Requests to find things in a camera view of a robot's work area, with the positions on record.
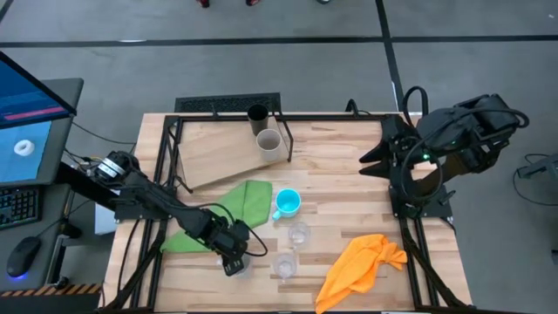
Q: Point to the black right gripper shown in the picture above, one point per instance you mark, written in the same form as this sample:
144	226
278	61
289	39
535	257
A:
401	139

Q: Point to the black keyboard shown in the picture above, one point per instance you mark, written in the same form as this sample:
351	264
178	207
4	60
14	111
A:
17	206

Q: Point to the beige tumbler cup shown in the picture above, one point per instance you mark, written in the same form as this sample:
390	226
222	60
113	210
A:
269	146

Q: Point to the black computer mouse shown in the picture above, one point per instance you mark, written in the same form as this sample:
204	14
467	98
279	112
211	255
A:
22	257

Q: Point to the tall black cup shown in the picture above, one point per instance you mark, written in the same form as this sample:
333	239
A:
258	118

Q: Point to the computer monitor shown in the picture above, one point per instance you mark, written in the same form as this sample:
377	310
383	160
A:
22	131

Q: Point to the white box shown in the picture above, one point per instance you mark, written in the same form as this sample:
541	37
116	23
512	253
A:
104	220

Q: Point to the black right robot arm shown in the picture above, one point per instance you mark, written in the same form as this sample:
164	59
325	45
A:
466	135

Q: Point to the orange cloth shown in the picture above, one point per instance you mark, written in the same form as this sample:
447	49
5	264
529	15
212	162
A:
357	270

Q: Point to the black perforated floor grille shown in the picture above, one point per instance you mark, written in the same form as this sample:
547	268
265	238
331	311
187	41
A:
226	103

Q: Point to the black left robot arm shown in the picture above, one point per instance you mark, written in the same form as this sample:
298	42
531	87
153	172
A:
148	192

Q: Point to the green cloth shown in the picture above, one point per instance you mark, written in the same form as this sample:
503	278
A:
250	202

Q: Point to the wooden shelf with black frame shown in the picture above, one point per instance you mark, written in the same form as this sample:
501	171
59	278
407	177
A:
213	148

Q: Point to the grey computer desk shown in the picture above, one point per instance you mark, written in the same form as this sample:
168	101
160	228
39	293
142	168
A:
61	131

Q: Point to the black aluminium table frame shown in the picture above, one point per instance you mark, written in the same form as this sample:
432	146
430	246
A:
410	244

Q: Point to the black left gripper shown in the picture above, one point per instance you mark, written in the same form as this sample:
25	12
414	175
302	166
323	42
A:
229	237

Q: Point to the clear plastic footed cup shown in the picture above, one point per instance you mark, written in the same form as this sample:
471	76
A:
285	267
299	235

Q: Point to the person's foot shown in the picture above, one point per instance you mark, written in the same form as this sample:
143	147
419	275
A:
203	2
253	2

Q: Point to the teal mug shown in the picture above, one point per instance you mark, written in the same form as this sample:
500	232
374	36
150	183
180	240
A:
288	202

